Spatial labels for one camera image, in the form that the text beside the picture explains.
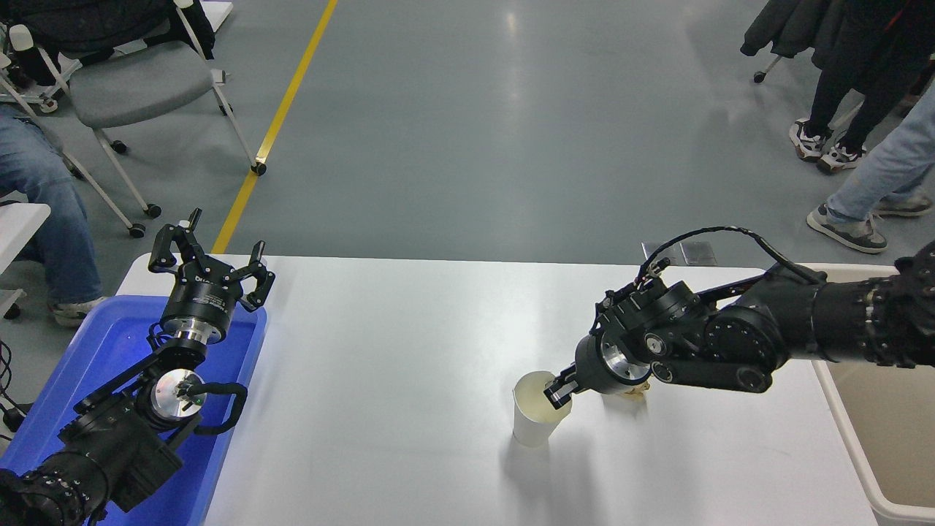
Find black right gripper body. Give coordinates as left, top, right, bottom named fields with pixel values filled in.
left=575, top=332, right=623, bottom=396

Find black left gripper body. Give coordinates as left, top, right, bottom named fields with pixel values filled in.
left=161, top=269, right=245, bottom=335

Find white paper cup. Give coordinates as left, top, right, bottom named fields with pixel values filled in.
left=512, top=370, right=573, bottom=448

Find blue plastic tray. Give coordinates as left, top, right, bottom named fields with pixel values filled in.
left=0, top=294, right=269, bottom=526

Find metal floor outlet plate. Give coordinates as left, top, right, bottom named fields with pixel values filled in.
left=641, top=242, right=681, bottom=267
left=679, top=241, right=719, bottom=267

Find person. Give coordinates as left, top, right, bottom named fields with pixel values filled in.
left=788, top=0, right=935, bottom=175
left=0, top=104, right=111, bottom=328
left=806, top=77, right=935, bottom=255

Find grey seat chair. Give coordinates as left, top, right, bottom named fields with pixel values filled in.
left=0, top=0, right=268, bottom=239

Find white side table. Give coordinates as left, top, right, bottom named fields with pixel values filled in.
left=0, top=202, right=53, bottom=321

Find white desk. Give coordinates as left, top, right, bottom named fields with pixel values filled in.
left=196, top=0, right=234, bottom=35

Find black jacket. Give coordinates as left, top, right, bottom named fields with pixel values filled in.
left=6, top=0, right=217, bottom=61

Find large pale bin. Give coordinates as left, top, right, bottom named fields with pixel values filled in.
left=800, top=263, right=935, bottom=526

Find white-legged chair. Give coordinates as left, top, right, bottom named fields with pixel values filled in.
left=753, top=53, right=786, bottom=84

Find black coat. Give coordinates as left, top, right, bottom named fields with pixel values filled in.
left=740, top=0, right=848, bottom=71

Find white wheeled frame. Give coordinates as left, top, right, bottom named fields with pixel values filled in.
left=0, top=22, right=83, bottom=115

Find black floor cables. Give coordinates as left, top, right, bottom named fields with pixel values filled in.
left=0, top=339, right=34, bottom=439

